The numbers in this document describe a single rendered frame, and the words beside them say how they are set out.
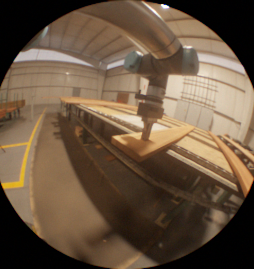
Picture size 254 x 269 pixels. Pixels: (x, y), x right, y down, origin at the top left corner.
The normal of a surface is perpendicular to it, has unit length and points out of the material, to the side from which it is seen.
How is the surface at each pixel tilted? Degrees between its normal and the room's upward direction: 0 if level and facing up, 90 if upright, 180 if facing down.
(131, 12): 134
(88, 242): 0
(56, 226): 0
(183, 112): 90
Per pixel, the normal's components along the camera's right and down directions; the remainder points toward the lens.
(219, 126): -0.66, 0.11
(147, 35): -0.04, 0.99
